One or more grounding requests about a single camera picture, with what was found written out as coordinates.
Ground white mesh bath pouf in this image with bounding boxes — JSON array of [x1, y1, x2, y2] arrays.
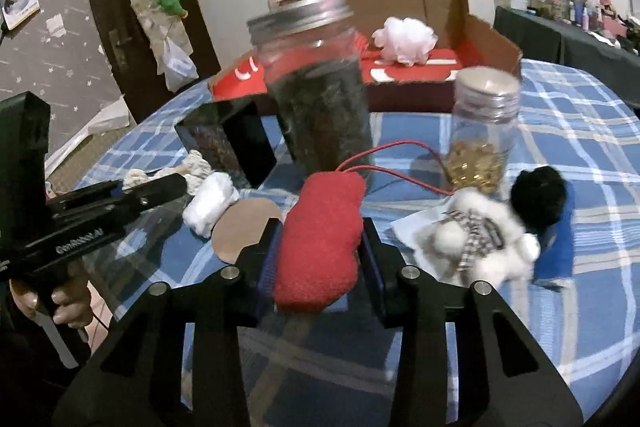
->
[[371, 17, 440, 68]]

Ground red soft pouch with cord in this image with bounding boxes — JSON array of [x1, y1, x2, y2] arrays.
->
[[272, 140, 457, 314]]

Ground clear plastic bag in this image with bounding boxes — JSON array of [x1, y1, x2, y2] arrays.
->
[[162, 38, 199, 90]]

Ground open book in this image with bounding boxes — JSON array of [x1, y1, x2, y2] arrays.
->
[[0, 0, 41, 30]]

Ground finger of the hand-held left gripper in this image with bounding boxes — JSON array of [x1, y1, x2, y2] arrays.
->
[[46, 173, 189, 220]]

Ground person's left hand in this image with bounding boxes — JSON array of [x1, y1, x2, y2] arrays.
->
[[9, 274, 95, 329]]

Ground cream knitted toy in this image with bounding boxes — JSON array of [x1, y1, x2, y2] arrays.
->
[[122, 150, 216, 196]]

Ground black pompom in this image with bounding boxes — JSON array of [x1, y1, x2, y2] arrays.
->
[[510, 166, 569, 236]]

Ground large glass jar dark contents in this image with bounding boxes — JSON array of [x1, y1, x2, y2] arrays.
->
[[246, 0, 376, 182]]

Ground small glass jar gold contents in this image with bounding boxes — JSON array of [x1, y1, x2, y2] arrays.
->
[[446, 67, 521, 196]]

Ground dark brown door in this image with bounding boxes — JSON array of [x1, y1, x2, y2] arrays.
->
[[77, 0, 224, 126]]

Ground black glossy box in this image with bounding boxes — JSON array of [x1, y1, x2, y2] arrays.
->
[[175, 99, 279, 189]]

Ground beige round powder puff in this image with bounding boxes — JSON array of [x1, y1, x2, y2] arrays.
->
[[212, 199, 285, 266]]

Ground white fluffy scrunchie plaid bow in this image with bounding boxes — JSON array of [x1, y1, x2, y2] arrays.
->
[[432, 189, 542, 284]]

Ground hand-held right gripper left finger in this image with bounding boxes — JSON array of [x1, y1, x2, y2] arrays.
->
[[52, 217, 285, 427]]

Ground cardboard box red inside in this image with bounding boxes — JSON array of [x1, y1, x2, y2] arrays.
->
[[207, 0, 524, 116]]

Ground dark covered table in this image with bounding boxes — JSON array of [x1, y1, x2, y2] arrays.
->
[[492, 6, 640, 68]]

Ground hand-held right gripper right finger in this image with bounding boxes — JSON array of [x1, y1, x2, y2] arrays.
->
[[359, 217, 586, 427]]

